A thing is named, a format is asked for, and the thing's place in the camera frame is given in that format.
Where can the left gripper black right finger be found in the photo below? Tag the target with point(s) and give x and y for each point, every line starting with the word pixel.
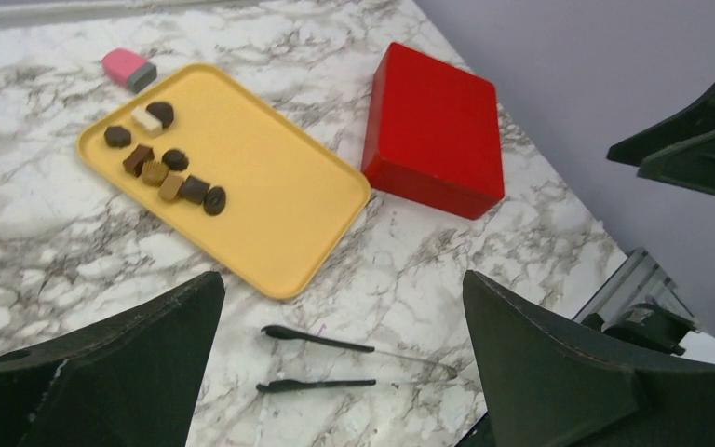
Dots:
pixel 550 381

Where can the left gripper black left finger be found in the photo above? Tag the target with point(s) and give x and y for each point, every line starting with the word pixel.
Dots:
pixel 128 380

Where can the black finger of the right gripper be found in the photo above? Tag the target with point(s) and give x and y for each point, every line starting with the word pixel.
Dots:
pixel 697 119
pixel 689 164

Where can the red box lid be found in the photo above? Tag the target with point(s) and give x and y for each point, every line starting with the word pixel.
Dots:
pixel 428 115

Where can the dark oval chocolate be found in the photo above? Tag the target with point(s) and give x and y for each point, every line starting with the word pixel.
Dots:
pixel 214 201

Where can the red chocolate box with dividers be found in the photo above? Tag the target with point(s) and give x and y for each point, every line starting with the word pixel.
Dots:
pixel 419 187

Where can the dark round chocolate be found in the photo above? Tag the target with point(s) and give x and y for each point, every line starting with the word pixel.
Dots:
pixel 117 137

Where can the white rectangular chocolate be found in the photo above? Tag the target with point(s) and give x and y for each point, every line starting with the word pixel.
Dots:
pixel 149 124

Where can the dark teardrop chocolate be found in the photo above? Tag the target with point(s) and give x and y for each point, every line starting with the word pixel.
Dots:
pixel 162 111

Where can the yellow plastic tray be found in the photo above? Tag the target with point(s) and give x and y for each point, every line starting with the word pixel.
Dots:
pixel 290 200

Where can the pink and grey eraser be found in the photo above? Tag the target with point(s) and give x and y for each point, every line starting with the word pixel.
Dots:
pixel 128 69

